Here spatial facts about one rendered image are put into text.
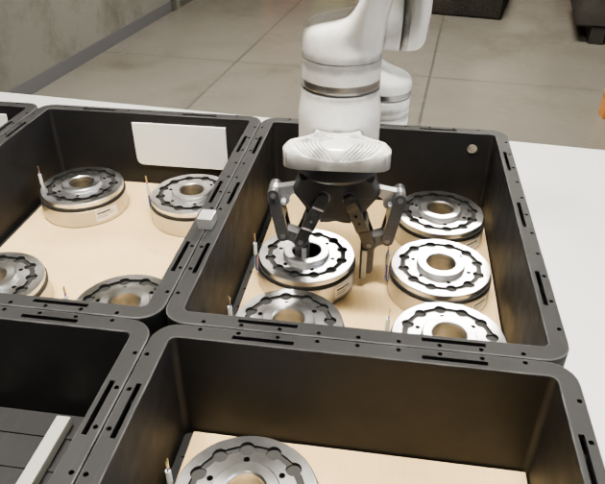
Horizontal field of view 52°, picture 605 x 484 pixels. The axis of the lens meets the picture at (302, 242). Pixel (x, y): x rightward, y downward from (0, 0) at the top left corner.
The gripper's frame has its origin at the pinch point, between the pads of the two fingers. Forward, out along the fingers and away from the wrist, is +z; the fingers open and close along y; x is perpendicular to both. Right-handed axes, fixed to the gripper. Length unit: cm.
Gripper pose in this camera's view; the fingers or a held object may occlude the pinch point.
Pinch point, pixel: (333, 261)
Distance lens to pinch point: 66.4
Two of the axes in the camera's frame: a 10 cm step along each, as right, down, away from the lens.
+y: -10.0, -0.5, 0.7
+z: 0.0, 8.4, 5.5
